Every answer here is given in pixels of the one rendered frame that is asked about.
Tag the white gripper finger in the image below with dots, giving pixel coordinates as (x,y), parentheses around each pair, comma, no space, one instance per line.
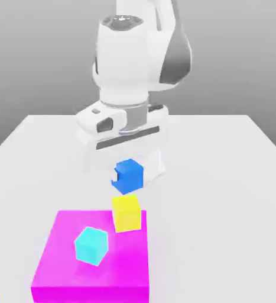
(113,175)
(153,167)

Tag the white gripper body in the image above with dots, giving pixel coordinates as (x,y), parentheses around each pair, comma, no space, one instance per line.
(128,151)

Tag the small blue cube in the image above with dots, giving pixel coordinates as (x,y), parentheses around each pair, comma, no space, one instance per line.
(130,176)

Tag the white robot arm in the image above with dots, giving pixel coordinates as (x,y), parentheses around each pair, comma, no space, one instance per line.
(123,61)

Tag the small yellow cube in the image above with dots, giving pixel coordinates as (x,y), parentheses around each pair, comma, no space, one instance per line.
(127,214)

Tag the small cyan cube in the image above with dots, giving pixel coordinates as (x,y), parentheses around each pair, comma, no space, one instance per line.
(91,246)

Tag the large magenta box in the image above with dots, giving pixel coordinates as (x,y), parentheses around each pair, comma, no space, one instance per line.
(118,274)

